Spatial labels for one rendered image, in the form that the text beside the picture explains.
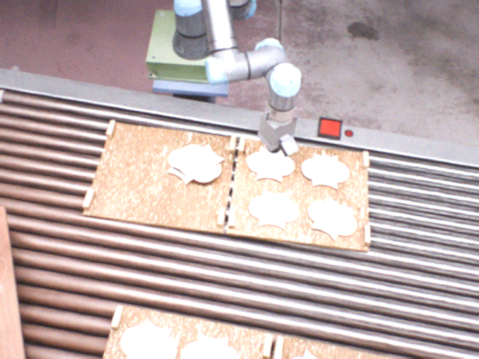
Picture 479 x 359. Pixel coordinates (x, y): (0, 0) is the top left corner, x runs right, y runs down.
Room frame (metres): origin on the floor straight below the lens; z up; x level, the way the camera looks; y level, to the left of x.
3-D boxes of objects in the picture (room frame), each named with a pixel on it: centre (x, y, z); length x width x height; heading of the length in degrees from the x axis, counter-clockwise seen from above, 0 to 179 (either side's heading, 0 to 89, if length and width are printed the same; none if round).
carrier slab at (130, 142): (0.97, 0.21, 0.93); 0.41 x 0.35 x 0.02; 87
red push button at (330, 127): (1.22, -0.31, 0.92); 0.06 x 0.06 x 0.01; 84
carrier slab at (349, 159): (0.95, -0.21, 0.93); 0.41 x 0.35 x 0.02; 87
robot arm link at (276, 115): (1.04, -0.11, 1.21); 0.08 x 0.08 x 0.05
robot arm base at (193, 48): (1.52, 0.18, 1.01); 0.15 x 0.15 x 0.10
